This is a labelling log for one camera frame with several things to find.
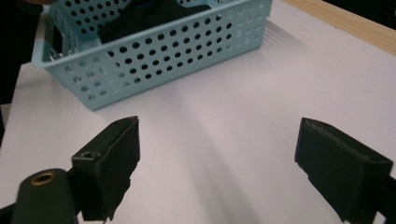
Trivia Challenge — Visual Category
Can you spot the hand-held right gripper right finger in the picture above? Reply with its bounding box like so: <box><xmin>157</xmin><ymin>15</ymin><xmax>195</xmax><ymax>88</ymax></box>
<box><xmin>293</xmin><ymin>117</ymin><xmax>394</xmax><ymax>224</ymax></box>

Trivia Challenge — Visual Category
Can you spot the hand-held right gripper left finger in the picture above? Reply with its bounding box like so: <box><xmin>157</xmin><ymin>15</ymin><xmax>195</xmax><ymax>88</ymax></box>
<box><xmin>71</xmin><ymin>115</ymin><xmax>141</xmax><ymax>224</ymax></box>

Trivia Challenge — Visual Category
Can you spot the light blue plastic basket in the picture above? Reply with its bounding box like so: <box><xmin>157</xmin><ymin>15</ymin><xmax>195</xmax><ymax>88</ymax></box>
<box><xmin>31</xmin><ymin>0</ymin><xmax>274</xmax><ymax>112</ymax></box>

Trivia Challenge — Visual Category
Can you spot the black cloth blue stripe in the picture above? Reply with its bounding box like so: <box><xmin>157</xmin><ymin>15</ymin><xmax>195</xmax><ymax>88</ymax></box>
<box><xmin>97</xmin><ymin>0</ymin><xmax>219</xmax><ymax>45</ymax></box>

